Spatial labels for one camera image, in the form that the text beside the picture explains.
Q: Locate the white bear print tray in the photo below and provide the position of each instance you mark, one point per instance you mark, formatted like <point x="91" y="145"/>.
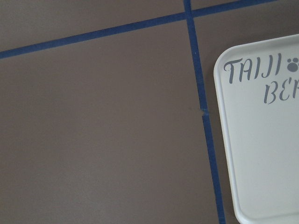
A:
<point x="257" y="88"/>

